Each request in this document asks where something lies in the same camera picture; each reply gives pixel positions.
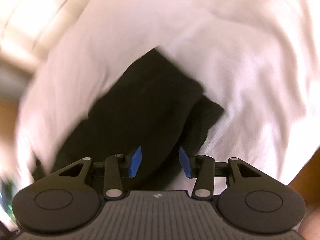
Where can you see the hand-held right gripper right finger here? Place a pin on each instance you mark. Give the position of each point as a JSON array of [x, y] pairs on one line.
[[185, 162]]

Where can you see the black garment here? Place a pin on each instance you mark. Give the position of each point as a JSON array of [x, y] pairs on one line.
[[150, 105]]

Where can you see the white duvet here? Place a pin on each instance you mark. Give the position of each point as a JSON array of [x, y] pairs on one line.
[[250, 67]]

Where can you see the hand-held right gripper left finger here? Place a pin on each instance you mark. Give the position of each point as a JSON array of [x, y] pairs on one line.
[[135, 162]]

